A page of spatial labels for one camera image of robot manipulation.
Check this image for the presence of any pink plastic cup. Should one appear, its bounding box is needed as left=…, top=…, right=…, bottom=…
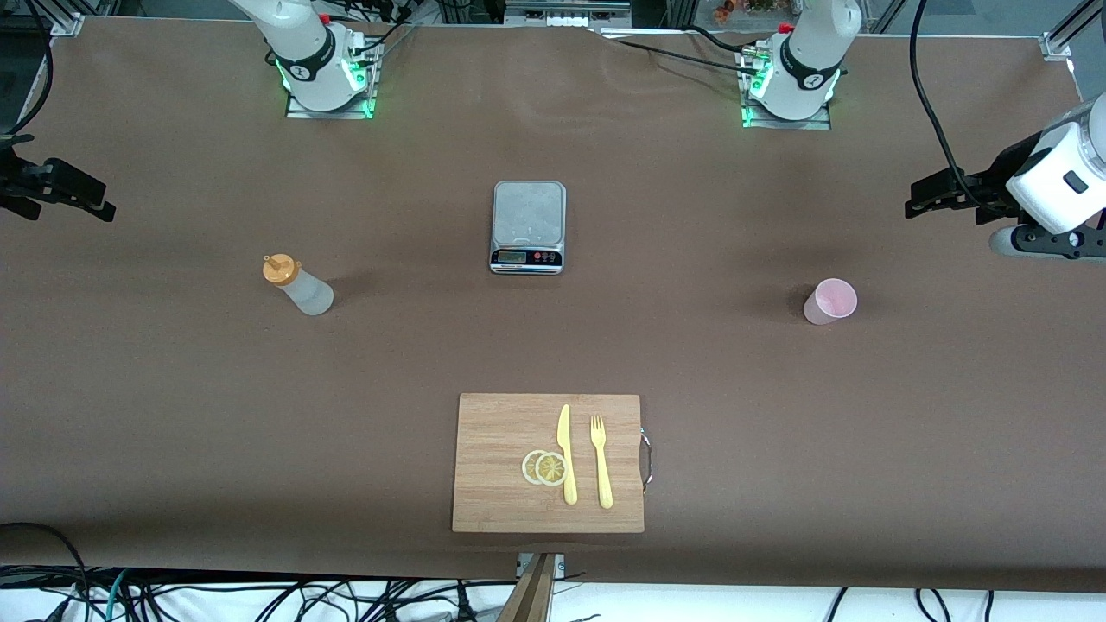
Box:
left=803, top=278, right=858, bottom=326

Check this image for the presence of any clear squeeze bottle orange cap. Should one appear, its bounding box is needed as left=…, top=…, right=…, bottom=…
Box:
left=263, top=253, right=335, bottom=316

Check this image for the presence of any brown table cover sheet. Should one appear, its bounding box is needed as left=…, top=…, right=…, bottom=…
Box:
left=0, top=16, right=1106, bottom=595

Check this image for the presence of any silver digital kitchen scale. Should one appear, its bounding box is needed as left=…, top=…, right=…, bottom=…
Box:
left=489, top=180, right=568, bottom=276

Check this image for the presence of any white power strip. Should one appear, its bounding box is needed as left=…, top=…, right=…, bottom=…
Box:
left=505, top=0, right=632, bottom=29

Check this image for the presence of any yellow plastic fork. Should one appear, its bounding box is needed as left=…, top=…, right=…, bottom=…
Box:
left=589, top=415, right=614, bottom=510

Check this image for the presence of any yellow plastic knife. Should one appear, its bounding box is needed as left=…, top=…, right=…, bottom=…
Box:
left=556, top=403, right=579, bottom=506

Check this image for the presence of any wooden cutting board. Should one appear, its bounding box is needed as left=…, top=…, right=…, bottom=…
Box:
left=451, top=393, right=646, bottom=534

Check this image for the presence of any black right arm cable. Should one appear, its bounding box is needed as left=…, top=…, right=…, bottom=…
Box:
left=0, top=0, right=53, bottom=139

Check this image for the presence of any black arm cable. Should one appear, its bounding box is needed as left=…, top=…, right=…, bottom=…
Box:
left=0, top=0, right=53, bottom=139
left=909, top=0, right=986, bottom=208

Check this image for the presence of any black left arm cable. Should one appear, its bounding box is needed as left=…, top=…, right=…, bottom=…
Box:
left=909, top=0, right=986, bottom=208

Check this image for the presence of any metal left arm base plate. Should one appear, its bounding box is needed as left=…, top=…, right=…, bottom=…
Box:
left=741, top=48, right=833, bottom=130

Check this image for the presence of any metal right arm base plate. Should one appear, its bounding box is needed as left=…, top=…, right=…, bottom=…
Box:
left=285, top=39, right=378, bottom=120

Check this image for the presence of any black base cable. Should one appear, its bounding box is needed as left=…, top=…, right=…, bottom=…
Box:
left=596, top=30, right=761, bottom=79
left=346, top=0, right=420, bottom=66

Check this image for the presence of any black looped floor cable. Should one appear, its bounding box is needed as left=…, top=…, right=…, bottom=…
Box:
left=0, top=521, right=92, bottom=622

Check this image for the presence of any teal floor cable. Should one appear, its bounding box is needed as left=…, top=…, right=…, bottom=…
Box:
left=102, top=570, right=132, bottom=622

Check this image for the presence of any wooden post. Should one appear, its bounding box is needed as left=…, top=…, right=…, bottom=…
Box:
left=497, top=553, right=556, bottom=622

